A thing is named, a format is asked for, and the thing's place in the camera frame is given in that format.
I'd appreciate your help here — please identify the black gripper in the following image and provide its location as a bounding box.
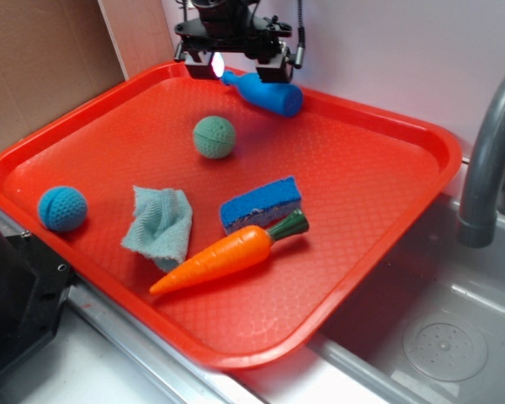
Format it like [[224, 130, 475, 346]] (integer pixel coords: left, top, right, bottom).
[[174, 0, 294, 83]]

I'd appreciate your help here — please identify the blue plastic bottle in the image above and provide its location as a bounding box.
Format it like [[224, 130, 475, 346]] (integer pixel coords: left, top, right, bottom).
[[221, 71, 304, 118]]

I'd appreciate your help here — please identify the green dimpled ball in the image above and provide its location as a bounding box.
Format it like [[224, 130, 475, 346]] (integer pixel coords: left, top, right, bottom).
[[193, 115, 237, 159]]

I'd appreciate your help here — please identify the blue sponge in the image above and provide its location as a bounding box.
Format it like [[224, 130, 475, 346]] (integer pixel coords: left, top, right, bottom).
[[220, 177, 302, 235]]

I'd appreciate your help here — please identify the red plastic tray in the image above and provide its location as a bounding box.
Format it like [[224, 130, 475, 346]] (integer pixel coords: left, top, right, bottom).
[[0, 63, 461, 370]]

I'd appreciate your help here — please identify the orange toy carrot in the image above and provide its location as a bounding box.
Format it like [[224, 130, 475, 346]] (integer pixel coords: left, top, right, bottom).
[[149, 209, 310, 296]]

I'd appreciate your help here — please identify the light green cloth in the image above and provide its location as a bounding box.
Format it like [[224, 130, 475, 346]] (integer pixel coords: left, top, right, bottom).
[[121, 186, 193, 273]]

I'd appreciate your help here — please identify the brown cardboard panel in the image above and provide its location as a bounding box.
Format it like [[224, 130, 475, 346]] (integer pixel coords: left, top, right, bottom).
[[0, 1, 172, 152]]

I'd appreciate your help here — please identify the blue dimpled ball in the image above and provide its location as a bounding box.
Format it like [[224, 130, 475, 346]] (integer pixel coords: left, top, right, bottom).
[[37, 186, 88, 232]]

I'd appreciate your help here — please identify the grey toy faucet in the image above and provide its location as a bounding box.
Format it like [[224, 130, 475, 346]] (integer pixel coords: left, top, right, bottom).
[[456, 78, 505, 248]]

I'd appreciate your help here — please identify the grey toy sink basin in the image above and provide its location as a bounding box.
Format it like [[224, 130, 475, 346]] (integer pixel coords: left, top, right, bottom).
[[302, 184, 505, 404]]

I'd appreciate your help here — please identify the black coiled cable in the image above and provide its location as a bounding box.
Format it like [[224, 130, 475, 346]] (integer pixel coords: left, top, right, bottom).
[[293, 0, 307, 71]]

